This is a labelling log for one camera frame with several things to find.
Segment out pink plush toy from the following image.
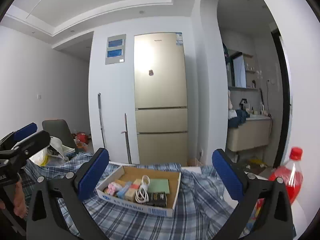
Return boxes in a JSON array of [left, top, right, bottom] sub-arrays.
[[106, 182, 123, 196]]

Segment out light blue tissue pack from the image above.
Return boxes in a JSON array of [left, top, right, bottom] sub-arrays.
[[117, 181, 132, 199]]

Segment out gold red cigarette carton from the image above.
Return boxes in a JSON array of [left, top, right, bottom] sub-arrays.
[[125, 179, 142, 202]]

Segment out white charging cable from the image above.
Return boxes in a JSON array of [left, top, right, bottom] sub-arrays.
[[134, 174, 151, 204]]

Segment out black tissue pack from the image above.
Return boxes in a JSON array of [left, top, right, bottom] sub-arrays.
[[146, 192, 167, 208]]

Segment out green rectangular sponge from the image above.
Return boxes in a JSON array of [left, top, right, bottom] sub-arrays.
[[148, 179, 170, 194]]

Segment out gold box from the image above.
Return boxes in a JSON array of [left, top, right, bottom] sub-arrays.
[[103, 180, 125, 194]]

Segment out person's left hand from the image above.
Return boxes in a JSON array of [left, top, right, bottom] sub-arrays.
[[13, 179, 27, 218]]

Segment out blue red yellow bag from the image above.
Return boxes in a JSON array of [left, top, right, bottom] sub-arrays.
[[246, 198, 264, 232]]

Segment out grey chair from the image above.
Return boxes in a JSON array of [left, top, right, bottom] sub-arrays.
[[42, 119, 77, 149]]

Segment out white plastic bag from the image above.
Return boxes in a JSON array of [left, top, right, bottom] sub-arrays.
[[29, 137, 75, 167]]

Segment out red soda bottle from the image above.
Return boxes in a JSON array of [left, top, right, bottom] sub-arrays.
[[268, 147, 303, 204]]

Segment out bathroom vanity cabinet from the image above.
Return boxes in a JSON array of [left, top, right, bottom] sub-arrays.
[[226, 116, 272, 152]]

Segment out blue clothes on vanity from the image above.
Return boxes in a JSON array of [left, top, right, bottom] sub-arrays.
[[228, 109, 251, 128]]

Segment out shallow cardboard box tray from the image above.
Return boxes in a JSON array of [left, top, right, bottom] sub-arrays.
[[96, 166, 181, 217]]

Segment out beige refrigerator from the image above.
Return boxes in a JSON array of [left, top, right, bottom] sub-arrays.
[[134, 33, 188, 165]]

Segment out mop handle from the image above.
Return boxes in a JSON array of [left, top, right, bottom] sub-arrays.
[[98, 93, 107, 149]]

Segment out broom handle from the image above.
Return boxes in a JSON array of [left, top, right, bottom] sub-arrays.
[[122, 113, 132, 164]]

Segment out grey wall panel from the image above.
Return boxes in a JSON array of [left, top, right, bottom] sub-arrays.
[[105, 34, 126, 65]]

